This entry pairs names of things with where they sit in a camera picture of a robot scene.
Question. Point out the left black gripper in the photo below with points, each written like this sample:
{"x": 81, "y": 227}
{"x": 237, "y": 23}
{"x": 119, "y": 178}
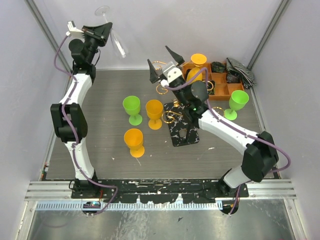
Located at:
{"x": 101, "y": 34}

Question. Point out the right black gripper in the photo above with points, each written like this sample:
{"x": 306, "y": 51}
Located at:
{"x": 153, "y": 75}

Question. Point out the clear champagne flute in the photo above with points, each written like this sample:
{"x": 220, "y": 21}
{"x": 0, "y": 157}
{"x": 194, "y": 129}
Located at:
{"x": 117, "y": 42}

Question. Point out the orange goblet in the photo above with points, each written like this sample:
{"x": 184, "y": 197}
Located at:
{"x": 198, "y": 60}
{"x": 134, "y": 139}
{"x": 154, "y": 109}

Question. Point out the gold wine glass rack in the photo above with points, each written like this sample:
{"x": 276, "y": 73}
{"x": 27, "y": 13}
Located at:
{"x": 184, "y": 120}

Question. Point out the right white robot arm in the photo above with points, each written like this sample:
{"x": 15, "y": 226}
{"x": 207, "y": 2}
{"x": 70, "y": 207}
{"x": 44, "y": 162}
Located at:
{"x": 258, "y": 150}

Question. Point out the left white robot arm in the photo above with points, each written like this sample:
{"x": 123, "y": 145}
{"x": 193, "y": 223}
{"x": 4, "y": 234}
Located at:
{"x": 68, "y": 119}

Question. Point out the dark patterned cloth in tray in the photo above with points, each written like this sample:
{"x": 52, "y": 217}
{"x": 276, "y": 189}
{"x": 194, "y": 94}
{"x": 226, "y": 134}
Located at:
{"x": 211, "y": 86}

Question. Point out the green goblet left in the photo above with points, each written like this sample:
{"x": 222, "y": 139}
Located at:
{"x": 132, "y": 106}

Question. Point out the green goblet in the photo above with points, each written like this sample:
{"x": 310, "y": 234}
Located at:
{"x": 237, "y": 101}
{"x": 132, "y": 106}

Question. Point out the dark cloth rear compartment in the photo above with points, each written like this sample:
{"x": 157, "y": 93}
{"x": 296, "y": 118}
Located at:
{"x": 218, "y": 67}

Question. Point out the dark cloth compartment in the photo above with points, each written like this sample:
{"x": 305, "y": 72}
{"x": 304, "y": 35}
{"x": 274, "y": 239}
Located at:
{"x": 233, "y": 78}
{"x": 218, "y": 67}

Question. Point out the orange divided tray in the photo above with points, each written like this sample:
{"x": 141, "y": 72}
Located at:
{"x": 222, "y": 90}

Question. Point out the dark cloth right compartment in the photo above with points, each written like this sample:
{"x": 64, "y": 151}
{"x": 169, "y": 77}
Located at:
{"x": 233, "y": 78}

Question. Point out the orange goblet front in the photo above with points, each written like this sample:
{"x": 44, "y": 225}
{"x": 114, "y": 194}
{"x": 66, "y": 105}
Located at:
{"x": 134, "y": 139}

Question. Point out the green goblet right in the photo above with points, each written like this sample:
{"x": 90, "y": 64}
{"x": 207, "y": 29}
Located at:
{"x": 237, "y": 101}

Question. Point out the striped grey cloth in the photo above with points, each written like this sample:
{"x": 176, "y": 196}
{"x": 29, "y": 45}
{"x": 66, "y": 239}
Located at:
{"x": 236, "y": 68}

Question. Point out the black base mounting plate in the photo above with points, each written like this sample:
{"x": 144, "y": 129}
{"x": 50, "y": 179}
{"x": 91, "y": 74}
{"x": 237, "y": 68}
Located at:
{"x": 156, "y": 191}

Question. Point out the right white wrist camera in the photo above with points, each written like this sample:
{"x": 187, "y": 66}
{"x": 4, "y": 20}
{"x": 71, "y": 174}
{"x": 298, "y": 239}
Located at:
{"x": 173, "y": 75}

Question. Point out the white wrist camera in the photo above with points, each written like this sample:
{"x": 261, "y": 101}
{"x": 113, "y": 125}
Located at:
{"x": 73, "y": 31}
{"x": 173, "y": 75}

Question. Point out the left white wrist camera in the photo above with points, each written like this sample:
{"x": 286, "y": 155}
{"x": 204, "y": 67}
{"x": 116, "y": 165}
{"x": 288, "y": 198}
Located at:
{"x": 73, "y": 31}

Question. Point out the slotted cable duct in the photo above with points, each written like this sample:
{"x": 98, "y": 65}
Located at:
{"x": 95, "y": 206}

